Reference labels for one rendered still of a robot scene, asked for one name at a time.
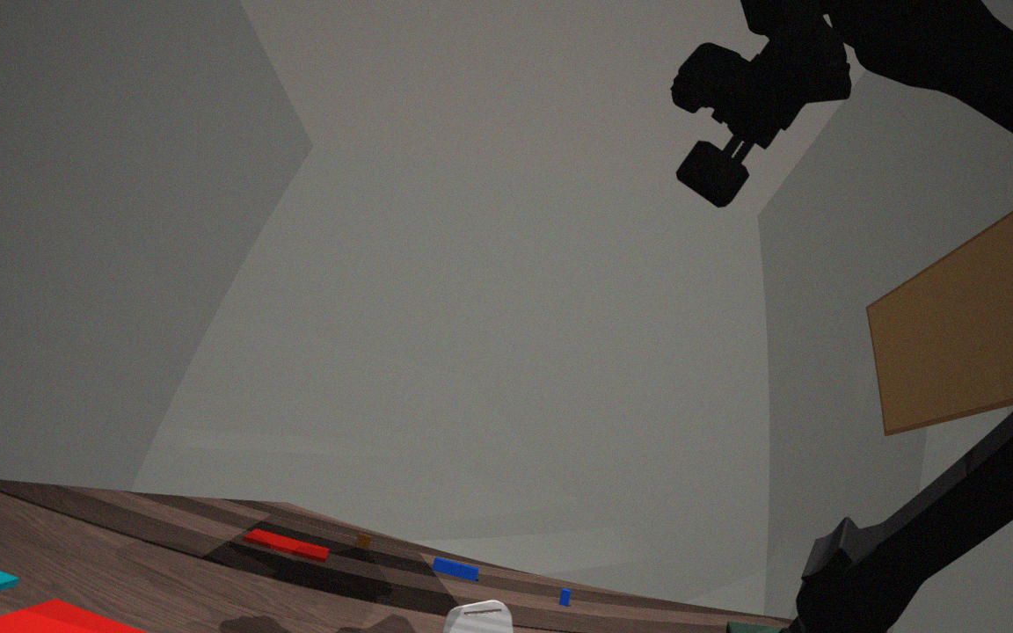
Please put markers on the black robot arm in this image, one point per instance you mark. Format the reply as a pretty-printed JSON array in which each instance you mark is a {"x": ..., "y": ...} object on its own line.
[{"x": 860, "y": 580}]

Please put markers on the blue rectangular block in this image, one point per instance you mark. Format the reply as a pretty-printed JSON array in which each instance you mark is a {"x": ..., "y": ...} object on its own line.
[{"x": 456, "y": 569}]

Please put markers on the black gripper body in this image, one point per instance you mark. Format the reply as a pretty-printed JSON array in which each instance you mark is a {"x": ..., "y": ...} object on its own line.
[{"x": 712, "y": 172}]

